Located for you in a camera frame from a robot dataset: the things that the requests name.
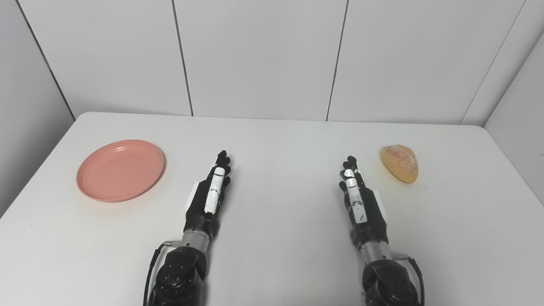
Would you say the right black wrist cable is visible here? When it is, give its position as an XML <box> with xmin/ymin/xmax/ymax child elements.
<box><xmin>392</xmin><ymin>253</ymin><xmax>425</xmax><ymax>306</ymax></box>

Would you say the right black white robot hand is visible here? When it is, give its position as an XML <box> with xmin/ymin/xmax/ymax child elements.
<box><xmin>339</xmin><ymin>156</ymin><xmax>389</xmax><ymax>251</ymax></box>

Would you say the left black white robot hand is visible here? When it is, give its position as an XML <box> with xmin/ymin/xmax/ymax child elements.
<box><xmin>184</xmin><ymin>150</ymin><xmax>232</xmax><ymax>241</ymax></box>

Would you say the golden bread roll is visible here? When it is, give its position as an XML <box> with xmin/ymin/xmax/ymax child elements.
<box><xmin>380</xmin><ymin>144</ymin><xmax>419</xmax><ymax>184</ymax></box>

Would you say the pink round plate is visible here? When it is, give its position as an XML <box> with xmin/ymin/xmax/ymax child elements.
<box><xmin>76</xmin><ymin>139</ymin><xmax>165</xmax><ymax>203</ymax></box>

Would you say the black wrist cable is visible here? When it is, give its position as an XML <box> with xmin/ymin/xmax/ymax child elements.
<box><xmin>392</xmin><ymin>253</ymin><xmax>425</xmax><ymax>306</ymax></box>
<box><xmin>143</xmin><ymin>241</ymin><xmax>181</xmax><ymax>306</ymax></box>

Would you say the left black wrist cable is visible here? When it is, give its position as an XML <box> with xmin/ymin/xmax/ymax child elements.
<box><xmin>143</xmin><ymin>241</ymin><xmax>181</xmax><ymax>306</ymax></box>

